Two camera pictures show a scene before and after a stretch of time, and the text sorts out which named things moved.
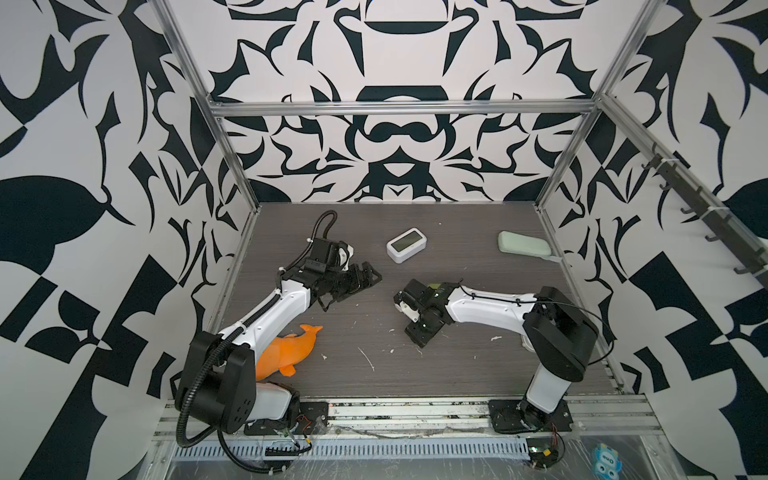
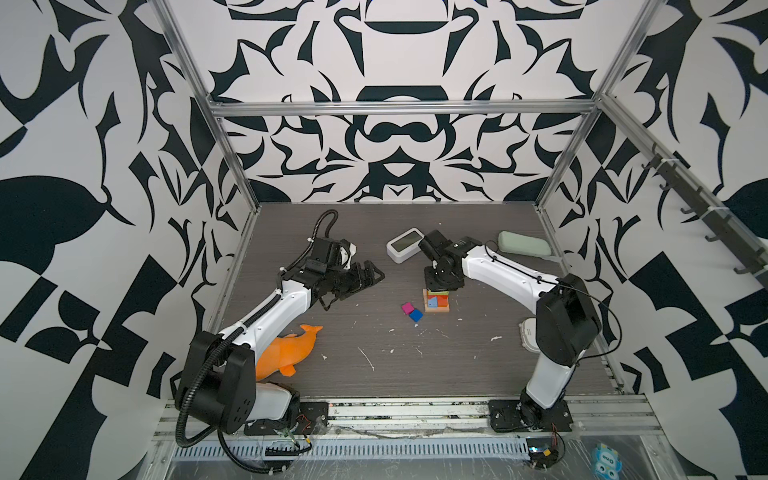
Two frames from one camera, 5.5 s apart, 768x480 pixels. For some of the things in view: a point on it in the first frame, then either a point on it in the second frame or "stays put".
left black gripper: [357, 284] stays put
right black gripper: [416, 336] -> [431, 285]
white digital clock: [406, 245] stays put
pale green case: [517, 243] stays put
